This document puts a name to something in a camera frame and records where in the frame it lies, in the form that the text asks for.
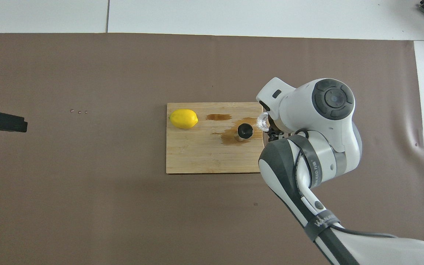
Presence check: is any steel jigger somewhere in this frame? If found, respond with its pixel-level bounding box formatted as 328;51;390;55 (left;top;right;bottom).
233;123;254;143

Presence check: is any wooden cutting board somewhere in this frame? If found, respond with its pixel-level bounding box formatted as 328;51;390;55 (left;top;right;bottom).
166;102;266;174

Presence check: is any yellow lemon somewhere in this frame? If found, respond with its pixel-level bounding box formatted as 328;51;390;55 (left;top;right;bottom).
169;109;199;130

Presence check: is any brown paper table mat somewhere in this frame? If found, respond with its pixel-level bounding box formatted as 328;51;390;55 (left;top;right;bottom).
0;32;424;265

